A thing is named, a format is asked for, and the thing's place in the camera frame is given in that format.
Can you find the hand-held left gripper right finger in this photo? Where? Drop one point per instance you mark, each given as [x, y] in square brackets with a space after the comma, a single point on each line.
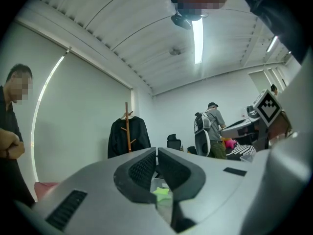
[185, 180]

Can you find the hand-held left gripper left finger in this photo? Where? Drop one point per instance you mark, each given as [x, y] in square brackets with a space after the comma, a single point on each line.
[133, 180]

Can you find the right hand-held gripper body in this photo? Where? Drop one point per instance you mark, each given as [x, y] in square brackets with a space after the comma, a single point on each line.
[269, 106]

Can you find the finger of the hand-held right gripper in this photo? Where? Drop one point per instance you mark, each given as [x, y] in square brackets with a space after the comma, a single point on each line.
[232, 131]

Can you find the wooden coat rack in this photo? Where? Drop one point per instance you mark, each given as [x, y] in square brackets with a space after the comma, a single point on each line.
[127, 131]

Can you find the black jacket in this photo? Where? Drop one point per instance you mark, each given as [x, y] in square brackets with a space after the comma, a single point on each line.
[117, 138]

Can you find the pink star toy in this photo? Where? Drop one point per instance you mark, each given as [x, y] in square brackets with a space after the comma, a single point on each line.
[230, 143]

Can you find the clear plastic box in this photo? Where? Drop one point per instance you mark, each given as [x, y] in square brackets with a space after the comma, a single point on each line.
[160, 182]

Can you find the green star toy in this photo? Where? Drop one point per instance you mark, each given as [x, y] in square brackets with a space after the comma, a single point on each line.
[160, 193]

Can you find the grey round appliance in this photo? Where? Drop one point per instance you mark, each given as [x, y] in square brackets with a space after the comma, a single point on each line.
[201, 133]

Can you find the black office chair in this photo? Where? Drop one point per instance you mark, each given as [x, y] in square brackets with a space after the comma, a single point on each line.
[173, 141]

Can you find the long ceiling light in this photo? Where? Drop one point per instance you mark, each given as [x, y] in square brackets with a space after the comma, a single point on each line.
[272, 43]
[198, 43]

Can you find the pink sofa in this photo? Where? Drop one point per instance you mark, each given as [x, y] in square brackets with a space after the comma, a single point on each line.
[45, 188]

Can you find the round ceiling detector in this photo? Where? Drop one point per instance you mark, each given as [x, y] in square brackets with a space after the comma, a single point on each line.
[175, 51]

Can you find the person's black shirt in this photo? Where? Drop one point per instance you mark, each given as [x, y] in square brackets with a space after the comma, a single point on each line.
[274, 6]

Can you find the black head camera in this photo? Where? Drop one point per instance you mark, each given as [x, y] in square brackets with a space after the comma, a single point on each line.
[181, 21]

